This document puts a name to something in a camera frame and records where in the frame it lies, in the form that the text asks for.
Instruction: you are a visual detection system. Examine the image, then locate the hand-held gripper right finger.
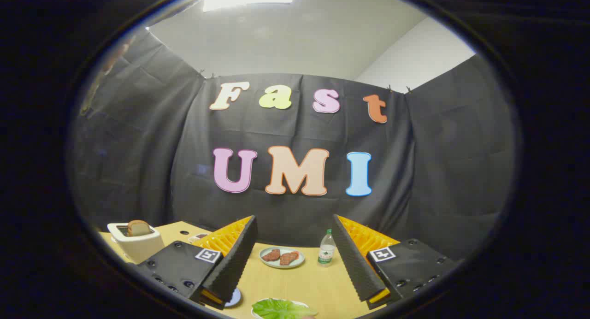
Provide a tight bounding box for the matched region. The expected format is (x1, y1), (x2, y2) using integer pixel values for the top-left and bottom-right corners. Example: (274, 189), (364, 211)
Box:
(332, 214), (458, 310)

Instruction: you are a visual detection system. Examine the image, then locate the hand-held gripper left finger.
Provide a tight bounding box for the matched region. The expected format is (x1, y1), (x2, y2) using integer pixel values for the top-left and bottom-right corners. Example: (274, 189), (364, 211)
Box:
(137, 215), (259, 310)

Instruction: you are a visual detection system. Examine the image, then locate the green lettuce leaf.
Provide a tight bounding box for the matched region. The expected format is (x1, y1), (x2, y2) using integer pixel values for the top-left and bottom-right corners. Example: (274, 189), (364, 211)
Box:
(252, 298), (319, 319)

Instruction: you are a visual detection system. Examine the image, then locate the brown-crust toast slice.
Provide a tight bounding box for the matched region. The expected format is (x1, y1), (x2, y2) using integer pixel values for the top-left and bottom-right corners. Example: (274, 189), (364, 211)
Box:
(127, 220), (152, 237)

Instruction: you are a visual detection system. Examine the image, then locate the clear plastic water bottle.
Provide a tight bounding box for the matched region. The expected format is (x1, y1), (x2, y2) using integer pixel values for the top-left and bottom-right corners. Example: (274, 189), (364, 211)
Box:
(317, 229), (337, 267)

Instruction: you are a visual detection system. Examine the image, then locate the pale green oval plate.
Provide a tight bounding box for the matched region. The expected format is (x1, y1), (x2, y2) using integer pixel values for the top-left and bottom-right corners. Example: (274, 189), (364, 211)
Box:
(259, 246), (306, 269)

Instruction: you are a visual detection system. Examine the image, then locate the white rectangular plate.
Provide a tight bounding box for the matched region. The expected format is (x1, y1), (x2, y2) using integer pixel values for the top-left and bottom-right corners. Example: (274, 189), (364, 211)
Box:
(251, 298), (310, 319)

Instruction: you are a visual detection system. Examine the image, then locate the white toaster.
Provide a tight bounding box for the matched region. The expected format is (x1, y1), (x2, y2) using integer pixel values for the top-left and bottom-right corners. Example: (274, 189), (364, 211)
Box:
(107, 221), (165, 264)

